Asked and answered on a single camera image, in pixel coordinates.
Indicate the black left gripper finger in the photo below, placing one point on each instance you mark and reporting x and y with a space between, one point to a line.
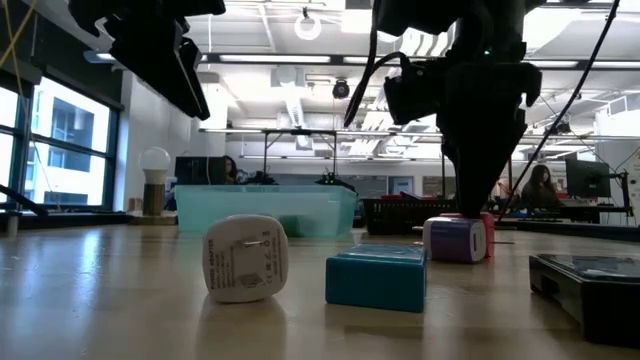
192 75
150 57

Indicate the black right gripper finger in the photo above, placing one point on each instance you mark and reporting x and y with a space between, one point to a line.
475 170

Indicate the pink USB wall charger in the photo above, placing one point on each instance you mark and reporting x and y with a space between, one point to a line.
489 235

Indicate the purple USB wall charger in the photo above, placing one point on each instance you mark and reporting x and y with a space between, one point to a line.
450 242

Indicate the teal digital timer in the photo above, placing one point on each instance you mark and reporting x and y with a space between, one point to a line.
375 285

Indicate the black digital timer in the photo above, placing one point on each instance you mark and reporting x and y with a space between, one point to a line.
590 300

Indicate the pink charger with white face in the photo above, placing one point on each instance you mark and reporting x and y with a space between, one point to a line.
245 260

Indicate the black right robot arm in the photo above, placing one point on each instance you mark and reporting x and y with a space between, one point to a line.
480 30

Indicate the black background robot arm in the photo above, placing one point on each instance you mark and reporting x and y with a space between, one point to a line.
331 180
260 178

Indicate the black overhead light bar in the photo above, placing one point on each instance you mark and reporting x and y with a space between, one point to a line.
215 58

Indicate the person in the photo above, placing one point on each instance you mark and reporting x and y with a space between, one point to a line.
540 190
231 170

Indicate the black mesh basket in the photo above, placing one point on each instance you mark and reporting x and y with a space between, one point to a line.
400 217

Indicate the white globe bulb lamp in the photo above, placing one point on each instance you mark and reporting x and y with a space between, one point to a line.
154 160

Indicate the black computer monitor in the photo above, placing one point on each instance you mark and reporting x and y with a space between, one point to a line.
200 170

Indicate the black monitor on stand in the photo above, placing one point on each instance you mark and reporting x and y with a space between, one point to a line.
587 178

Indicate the teal translucent plastic bin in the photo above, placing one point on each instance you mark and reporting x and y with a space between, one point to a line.
240 210

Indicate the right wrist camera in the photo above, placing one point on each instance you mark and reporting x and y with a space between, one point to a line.
410 95

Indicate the black ceiling camera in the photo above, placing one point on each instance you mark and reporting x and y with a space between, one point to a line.
341 89

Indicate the black metal post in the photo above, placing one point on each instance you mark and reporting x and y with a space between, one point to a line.
625 195

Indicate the dark window frame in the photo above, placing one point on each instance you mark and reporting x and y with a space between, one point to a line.
22 150

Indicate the black aluminium table frame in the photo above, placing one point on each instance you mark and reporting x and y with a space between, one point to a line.
75 218

